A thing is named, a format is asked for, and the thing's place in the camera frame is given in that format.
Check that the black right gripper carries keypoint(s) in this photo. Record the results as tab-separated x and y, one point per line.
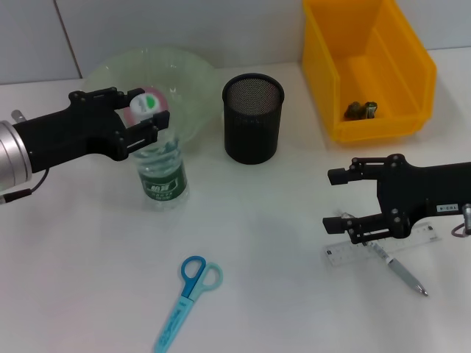
416	191

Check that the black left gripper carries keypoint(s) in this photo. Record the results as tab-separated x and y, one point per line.
73	132

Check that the pink peach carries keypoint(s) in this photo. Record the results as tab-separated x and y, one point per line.
165	104

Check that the green label water bottle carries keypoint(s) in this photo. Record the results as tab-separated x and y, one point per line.
163	184

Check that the small dark metal object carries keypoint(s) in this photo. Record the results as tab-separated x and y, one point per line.
355	111

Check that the blue scissors with cover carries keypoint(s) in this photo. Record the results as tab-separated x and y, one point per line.
173	320

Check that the transparent plastic ruler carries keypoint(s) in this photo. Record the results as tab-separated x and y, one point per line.
342	253

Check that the green glass fruit plate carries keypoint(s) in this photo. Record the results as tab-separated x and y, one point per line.
191	81

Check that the grey clear ballpoint pen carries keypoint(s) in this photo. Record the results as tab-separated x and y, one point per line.
401	270

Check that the black mesh pen holder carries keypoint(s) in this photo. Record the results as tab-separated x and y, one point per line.
254	139

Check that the yellow plastic bin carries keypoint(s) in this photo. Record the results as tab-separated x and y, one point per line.
368	125

